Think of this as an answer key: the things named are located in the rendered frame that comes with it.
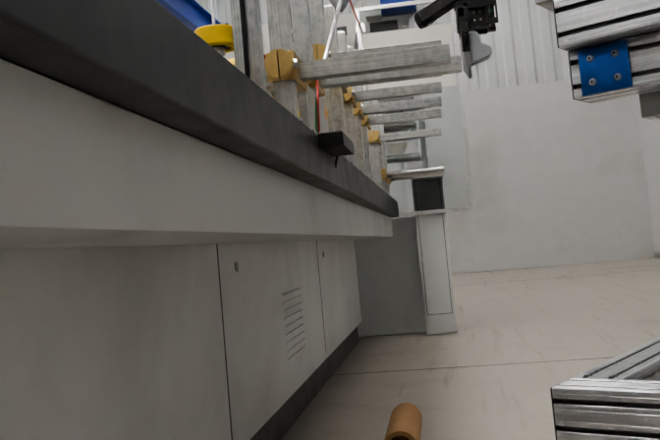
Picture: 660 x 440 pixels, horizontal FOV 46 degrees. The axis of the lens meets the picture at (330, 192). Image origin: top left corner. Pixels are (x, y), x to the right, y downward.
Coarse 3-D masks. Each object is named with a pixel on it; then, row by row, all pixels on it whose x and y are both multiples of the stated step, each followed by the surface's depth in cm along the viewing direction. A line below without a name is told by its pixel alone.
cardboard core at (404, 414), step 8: (400, 408) 196; (408, 408) 195; (416, 408) 200; (392, 416) 191; (400, 416) 186; (408, 416) 186; (416, 416) 191; (392, 424) 181; (400, 424) 178; (408, 424) 178; (416, 424) 184; (392, 432) 172; (400, 432) 172; (408, 432) 172; (416, 432) 178
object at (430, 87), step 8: (376, 88) 238; (384, 88) 238; (392, 88) 237; (400, 88) 237; (408, 88) 237; (416, 88) 236; (424, 88) 236; (432, 88) 236; (440, 88) 235; (360, 96) 238; (368, 96) 238; (376, 96) 238; (384, 96) 237; (392, 96) 237; (400, 96) 238; (408, 96) 239
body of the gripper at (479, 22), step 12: (468, 0) 160; (480, 0) 158; (492, 0) 158; (456, 12) 160; (468, 12) 159; (480, 12) 159; (492, 12) 159; (456, 24) 165; (468, 24) 159; (480, 24) 159; (492, 24) 160
